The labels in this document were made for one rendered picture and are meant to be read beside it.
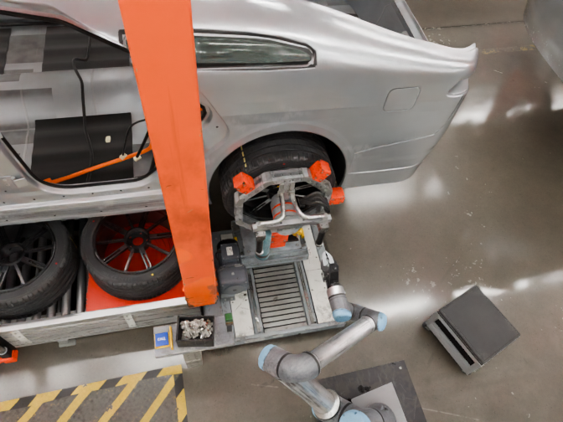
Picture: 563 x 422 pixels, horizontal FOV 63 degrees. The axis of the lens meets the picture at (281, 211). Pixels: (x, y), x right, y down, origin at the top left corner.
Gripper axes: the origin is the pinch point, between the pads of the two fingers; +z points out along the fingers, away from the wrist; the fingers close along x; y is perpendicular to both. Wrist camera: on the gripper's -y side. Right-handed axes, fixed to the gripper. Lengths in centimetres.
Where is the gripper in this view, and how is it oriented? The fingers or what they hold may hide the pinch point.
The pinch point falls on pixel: (325, 252)
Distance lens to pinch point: 248.9
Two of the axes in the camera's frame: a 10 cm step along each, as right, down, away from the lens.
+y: -0.8, 5.5, 8.3
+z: -2.0, -8.3, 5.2
